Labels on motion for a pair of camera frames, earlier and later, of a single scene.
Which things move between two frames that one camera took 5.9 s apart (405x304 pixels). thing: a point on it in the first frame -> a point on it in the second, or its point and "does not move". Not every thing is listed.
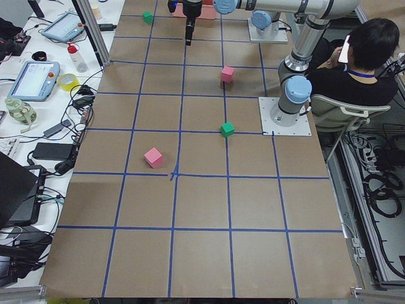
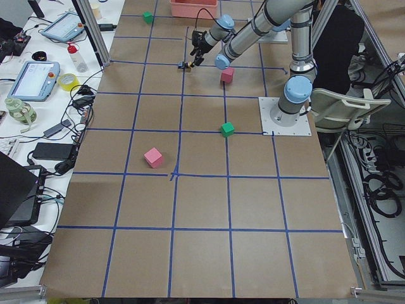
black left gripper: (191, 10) -> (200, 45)
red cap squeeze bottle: (77, 58) does not move
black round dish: (39, 56) does not move
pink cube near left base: (227, 73) does not move
